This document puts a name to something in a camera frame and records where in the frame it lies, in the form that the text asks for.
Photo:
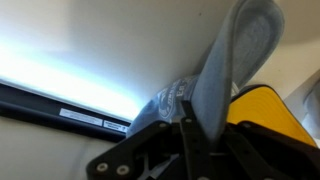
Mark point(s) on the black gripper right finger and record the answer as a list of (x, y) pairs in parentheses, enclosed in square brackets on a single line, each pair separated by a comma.
[(266, 156)]

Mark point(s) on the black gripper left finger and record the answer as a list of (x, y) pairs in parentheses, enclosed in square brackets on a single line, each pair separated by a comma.
[(160, 153)]

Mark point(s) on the black and yellow cap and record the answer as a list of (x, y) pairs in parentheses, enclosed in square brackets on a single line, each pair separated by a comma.
[(263, 110)]

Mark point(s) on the black blind bottom bar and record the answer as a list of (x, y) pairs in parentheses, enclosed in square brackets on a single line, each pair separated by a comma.
[(40, 106)]

